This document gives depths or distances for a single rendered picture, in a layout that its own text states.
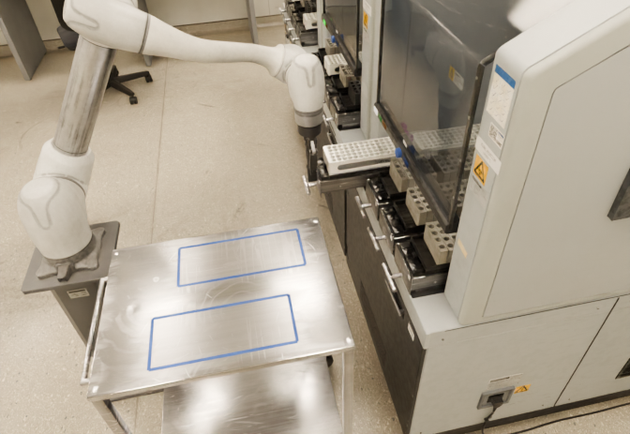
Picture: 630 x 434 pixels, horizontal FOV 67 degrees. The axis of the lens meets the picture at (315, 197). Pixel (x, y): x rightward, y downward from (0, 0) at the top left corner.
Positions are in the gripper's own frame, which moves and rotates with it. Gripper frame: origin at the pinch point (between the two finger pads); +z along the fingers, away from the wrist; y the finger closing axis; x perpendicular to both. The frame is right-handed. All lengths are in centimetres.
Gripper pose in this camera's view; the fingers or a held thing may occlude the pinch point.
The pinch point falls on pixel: (311, 172)
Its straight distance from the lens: 164.1
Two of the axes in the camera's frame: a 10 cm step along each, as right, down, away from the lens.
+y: -1.9, -6.3, 7.5
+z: 0.4, 7.6, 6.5
